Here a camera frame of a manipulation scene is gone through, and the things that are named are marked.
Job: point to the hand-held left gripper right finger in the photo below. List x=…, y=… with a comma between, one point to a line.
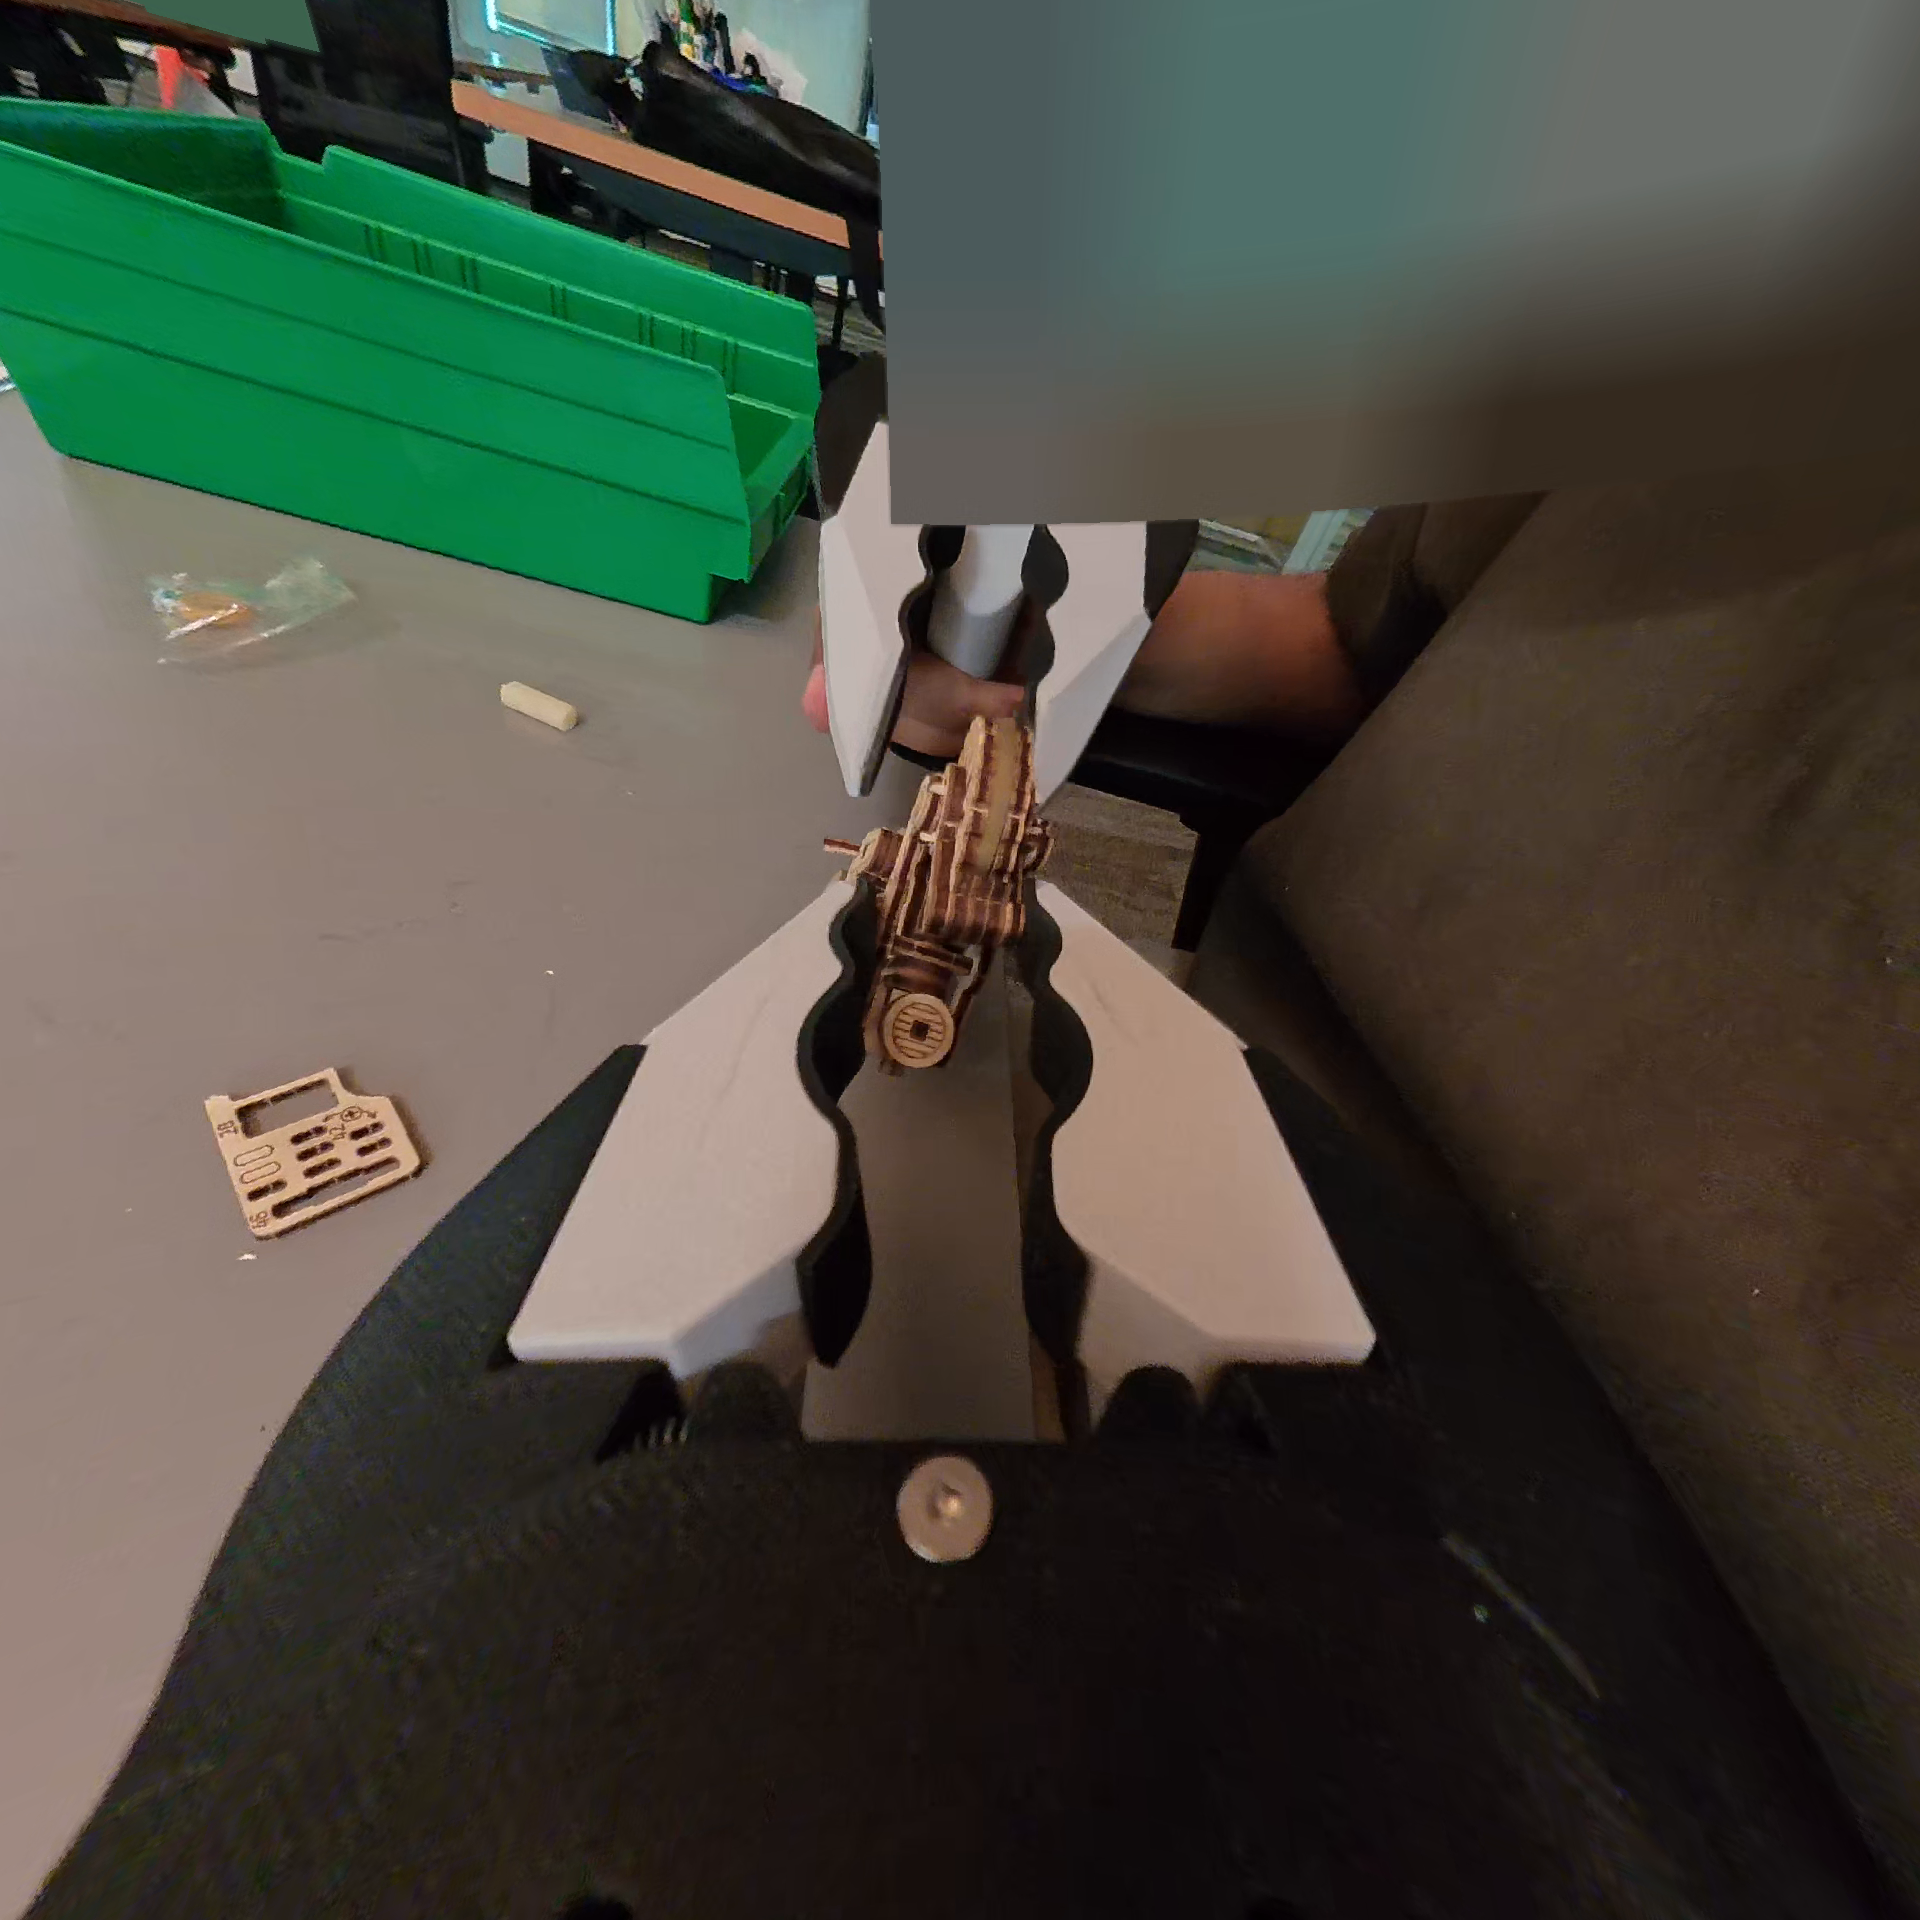
x=1203, y=1202

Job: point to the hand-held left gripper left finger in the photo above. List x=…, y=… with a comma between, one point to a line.
x=676, y=1202

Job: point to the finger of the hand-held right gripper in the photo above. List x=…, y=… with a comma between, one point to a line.
x=857, y=628
x=1103, y=604

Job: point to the wooden puzzle model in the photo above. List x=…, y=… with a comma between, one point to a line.
x=945, y=897

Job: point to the person's right forearm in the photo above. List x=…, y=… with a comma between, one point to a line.
x=1242, y=646

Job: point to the grey desk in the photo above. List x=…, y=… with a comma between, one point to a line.
x=446, y=897

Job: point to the wooden top desk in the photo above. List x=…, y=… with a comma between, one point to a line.
x=646, y=166

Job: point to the person's right hand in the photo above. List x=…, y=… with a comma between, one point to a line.
x=945, y=715

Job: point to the black office chair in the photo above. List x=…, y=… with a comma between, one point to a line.
x=1185, y=766

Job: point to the slotted wooden puzzle piece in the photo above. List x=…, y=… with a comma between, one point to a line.
x=384, y=1165

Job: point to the pale yellow foam piece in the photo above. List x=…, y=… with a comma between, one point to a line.
x=536, y=710

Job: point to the person's brown shirt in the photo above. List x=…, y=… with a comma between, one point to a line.
x=1622, y=973

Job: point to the black bag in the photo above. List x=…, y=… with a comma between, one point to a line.
x=752, y=117

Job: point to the green plastic bin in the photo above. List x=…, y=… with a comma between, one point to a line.
x=374, y=406

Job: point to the clear plastic bag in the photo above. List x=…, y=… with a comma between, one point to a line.
x=248, y=605

